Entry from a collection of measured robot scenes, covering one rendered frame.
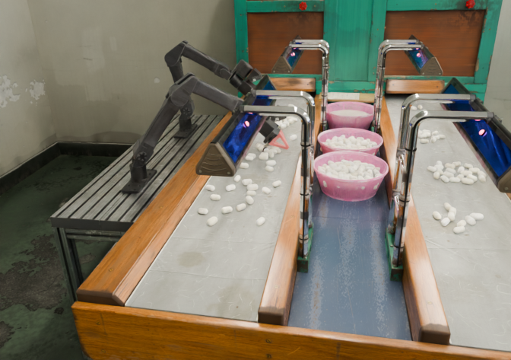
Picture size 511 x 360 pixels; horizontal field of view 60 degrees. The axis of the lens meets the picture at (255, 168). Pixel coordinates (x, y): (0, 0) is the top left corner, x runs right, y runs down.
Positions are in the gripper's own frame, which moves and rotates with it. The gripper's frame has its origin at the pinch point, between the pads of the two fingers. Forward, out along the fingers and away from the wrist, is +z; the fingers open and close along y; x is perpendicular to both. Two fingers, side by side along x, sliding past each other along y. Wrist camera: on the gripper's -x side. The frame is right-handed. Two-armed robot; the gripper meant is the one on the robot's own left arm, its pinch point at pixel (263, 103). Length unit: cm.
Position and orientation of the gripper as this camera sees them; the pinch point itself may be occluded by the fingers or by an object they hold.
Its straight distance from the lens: 221.4
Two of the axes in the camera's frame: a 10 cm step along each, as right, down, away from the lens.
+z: 7.7, 6.3, 1.2
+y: 1.9, -4.0, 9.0
